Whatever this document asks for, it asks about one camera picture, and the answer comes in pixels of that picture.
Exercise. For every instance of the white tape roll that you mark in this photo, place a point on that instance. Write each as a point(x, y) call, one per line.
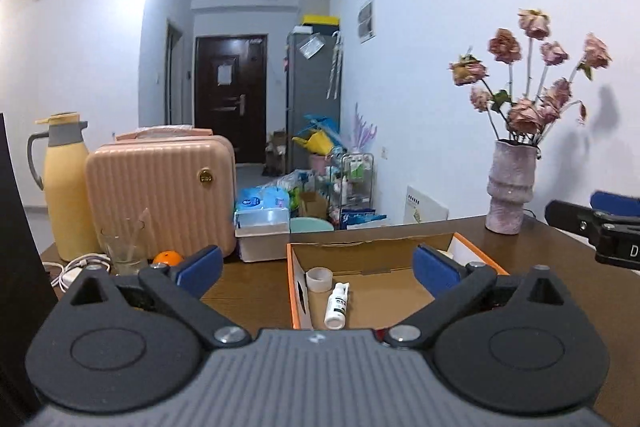
point(319, 280)

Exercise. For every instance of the dark brown entrance door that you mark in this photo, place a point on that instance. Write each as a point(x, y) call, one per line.
point(230, 92)

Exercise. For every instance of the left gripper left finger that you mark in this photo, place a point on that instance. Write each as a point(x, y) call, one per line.
point(177, 292)

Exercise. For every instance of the yellow box on refrigerator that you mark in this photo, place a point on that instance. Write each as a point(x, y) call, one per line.
point(316, 19)

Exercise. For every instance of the pink textured vase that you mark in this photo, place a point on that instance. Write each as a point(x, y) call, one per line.
point(510, 186)

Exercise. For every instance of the dried pink flowers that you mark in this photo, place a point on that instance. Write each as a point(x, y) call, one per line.
point(540, 74)

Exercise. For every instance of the black paper shopping bag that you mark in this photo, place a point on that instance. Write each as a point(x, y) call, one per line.
point(26, 298)

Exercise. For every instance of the white spray bottle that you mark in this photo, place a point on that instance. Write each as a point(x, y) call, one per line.
point(336, 307)

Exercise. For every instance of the yellow thermos jug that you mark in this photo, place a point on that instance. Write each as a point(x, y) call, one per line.
point(64, 184)

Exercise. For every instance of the yellow watering can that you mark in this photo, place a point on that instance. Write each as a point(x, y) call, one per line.
point(319, 143)

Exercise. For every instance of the white paper bag on floor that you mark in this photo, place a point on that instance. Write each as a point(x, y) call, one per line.
point(420, 208)

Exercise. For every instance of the pink ribbed suitcase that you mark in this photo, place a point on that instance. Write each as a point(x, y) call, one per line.
point(172, 188)

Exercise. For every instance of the white charger with cable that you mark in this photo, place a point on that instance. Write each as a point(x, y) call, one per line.
point(63, 276)

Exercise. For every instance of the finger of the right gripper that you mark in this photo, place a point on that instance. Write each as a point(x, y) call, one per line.
point(616, 204)
point(615, 238)

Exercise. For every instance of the blue tissue pack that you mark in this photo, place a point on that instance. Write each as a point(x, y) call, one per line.
point(262, 205)

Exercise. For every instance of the wall picture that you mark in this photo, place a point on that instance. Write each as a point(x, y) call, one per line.
point(366, 22)

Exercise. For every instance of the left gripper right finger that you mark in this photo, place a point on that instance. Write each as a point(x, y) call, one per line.
point(457, 291)

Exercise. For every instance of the wire storage rack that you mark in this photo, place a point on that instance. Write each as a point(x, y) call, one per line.
point(350, 185)

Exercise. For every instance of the red cardboard box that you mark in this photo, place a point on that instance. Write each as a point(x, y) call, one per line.
point(382, 287)

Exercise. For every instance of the orange fruit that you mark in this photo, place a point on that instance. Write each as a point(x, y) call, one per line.
point(170, 258)

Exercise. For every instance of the clear drinking glass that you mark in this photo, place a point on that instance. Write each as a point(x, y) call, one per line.
point(126, 244)

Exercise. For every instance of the grey refrigerator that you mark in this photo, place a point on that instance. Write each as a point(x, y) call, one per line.
point(307, 81)

